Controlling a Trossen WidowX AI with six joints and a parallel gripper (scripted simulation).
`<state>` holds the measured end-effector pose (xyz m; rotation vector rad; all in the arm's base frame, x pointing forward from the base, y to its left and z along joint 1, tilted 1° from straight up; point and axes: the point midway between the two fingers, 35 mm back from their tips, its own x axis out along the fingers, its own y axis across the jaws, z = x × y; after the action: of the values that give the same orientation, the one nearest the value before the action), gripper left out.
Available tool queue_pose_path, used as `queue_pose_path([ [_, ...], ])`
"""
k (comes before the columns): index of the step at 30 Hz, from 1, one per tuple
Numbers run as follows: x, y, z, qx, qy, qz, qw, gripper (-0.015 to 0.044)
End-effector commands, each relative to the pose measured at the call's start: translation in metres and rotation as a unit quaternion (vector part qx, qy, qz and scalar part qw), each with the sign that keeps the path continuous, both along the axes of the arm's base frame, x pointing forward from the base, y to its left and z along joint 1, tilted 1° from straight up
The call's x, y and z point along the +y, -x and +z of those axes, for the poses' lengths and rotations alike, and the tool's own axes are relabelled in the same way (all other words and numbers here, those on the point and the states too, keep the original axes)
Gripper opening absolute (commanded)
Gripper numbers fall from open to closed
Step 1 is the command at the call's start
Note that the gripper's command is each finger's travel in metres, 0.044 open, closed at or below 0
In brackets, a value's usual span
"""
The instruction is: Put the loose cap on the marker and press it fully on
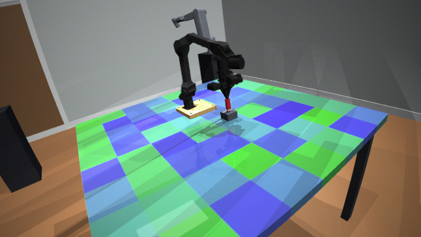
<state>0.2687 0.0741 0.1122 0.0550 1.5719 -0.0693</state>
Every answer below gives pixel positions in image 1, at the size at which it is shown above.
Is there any red marker cap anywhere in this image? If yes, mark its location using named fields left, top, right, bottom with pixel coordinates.
left=225, top=98, right=231, bottom=109

